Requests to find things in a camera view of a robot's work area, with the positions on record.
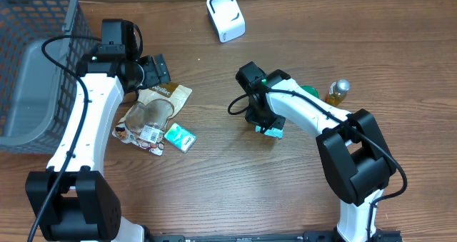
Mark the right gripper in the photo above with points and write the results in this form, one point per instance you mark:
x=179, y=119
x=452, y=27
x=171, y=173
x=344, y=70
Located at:
x=256, y=119

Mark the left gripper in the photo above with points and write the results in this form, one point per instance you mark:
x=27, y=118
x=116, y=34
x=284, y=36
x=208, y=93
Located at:
x=151, y=77

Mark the teal tissue pack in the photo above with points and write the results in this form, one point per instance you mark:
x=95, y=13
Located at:
x=272, y=132

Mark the brown white snack bag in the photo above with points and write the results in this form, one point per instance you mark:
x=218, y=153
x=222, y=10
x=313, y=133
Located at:
x=145, y=122

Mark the green lid seasoning jar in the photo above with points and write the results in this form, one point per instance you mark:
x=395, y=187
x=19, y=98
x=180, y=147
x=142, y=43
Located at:
x=311, y=90

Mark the teal white tissue packet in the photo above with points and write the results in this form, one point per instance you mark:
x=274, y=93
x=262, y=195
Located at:
x=180, y=137

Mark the yellow dish soap bottle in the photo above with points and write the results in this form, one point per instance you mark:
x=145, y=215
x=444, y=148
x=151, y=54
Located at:
x=337, y=92

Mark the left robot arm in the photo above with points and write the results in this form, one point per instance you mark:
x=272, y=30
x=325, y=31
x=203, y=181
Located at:
x=71, y=199

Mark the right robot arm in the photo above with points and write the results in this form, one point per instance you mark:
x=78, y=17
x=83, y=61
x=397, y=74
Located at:
x=356, y=161

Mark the white barcode scanner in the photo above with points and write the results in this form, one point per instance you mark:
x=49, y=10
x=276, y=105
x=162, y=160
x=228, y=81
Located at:
x=226, y=18

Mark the grey plastic shopping basket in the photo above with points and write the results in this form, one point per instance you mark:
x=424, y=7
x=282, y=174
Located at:
x=36, y=95

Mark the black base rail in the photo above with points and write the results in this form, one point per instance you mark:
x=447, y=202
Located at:
x=250, y=237

